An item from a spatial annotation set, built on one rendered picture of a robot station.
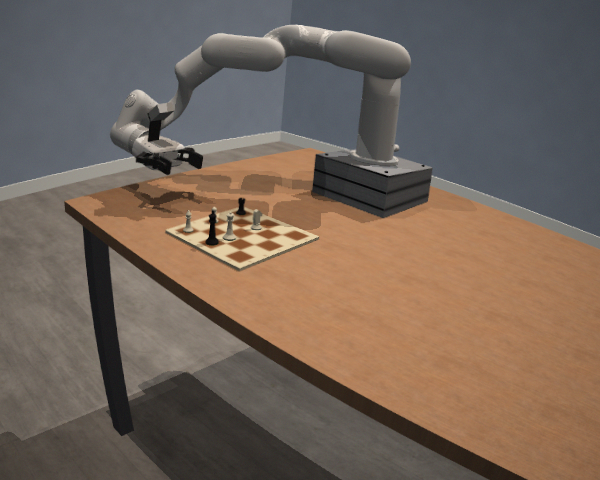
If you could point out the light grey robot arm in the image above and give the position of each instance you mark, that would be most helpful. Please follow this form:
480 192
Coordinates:
380 60

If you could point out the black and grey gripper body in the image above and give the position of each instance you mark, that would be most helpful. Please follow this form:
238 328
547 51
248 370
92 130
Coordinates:
166 145

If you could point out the brown and cream chessboard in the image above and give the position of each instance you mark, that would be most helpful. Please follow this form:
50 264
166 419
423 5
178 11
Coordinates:
250 247

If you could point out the black chess king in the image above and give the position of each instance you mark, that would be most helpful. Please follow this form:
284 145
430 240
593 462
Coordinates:
212 240

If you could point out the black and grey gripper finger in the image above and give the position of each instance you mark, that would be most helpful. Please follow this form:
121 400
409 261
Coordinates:
194 158
160 162

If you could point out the black chess rook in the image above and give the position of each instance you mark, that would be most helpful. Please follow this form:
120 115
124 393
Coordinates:
241 210

